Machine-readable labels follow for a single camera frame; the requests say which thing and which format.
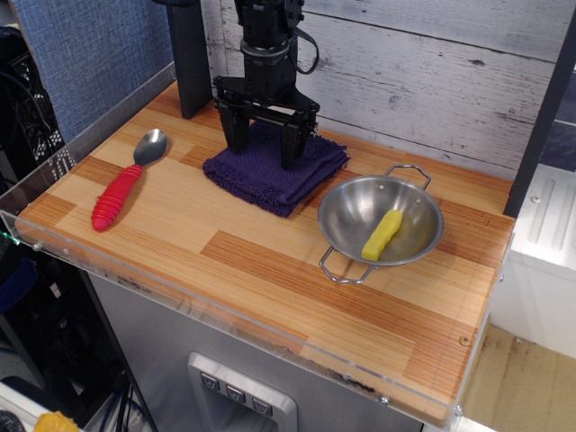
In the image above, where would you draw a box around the purple towel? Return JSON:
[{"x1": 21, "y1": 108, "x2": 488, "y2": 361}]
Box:
[{"x1": 202, "y1": 121, "x2": 349, "y2": 218}]

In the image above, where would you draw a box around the dark grey right post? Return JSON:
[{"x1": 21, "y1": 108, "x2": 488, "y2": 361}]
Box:
[{"x1": 503, "y1": 12, "x2": 575, "y2": 218}]

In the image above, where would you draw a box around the dark grey left post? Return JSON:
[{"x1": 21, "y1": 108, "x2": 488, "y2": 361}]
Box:
[{"x1": 166, "y1": 1, "x2": 212, "y2": 119}]

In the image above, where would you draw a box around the yellow toy fry piece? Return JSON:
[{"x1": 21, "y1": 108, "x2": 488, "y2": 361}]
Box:
[{"x1": 361, "y1": 210, "x2": 402, "y2": 261}]

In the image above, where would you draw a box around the white ribbed box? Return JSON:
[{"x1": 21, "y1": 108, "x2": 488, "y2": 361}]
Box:
[{"x1": 489, "y1": 165, "x2": 575, "y2": 357}]

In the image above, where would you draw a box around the silver dispenser button panel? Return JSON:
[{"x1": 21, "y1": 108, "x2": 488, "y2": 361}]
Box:
[{"x1": 187, "y1": 352, "x2": 298, "y2": 431}]

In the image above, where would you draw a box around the dark grey post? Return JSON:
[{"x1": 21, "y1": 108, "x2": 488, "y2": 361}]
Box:
[
  {"x1": 503, "y1": 12, "x2": 575, "y2": 218},
  {"x1": 166, "y1": 1, "x2": 212, "y2": 119}
]

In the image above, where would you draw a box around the steel bowl with handles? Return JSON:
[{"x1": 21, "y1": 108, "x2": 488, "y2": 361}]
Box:
[{"x1": 318, "y1": 164, "x2": 445, "y2": 284}]

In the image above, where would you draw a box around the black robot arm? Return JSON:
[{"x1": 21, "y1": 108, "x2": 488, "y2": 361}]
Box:
[{"x1": 213, "y1": 1, "x2": 320, "y2": 168}]

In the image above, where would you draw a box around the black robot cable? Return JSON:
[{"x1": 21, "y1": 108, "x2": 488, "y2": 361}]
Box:
[{"x1": 292, "y1": 26, "x2": 320, "y2": 76}]

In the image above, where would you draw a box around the clear acrylic table guard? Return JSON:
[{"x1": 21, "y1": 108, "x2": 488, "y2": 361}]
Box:
[{"x1": 1, "y1": 85, "x2": 513, "y2": 431}]

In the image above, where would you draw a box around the black plastic crate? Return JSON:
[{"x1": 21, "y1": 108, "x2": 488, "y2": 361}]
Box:
[{"x1": 1, "y1": 26, "x2": 64, "y2": 179}]

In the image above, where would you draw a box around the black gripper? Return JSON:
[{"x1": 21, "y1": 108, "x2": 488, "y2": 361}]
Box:
[{"x1": 213, "y1": 55, "x2": 320, "y2": 169}]

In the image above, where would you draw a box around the red handled metal spoon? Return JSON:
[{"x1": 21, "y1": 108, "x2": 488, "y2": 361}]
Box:
[{"x1": 91, "y1": 129, "x2": 168, "y2": 232}]

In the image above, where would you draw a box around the yellow object at bottom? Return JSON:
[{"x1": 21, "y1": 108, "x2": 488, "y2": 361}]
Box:
[{"x1": 33, "y1": 411, "x2": 80, "y2": 432}]

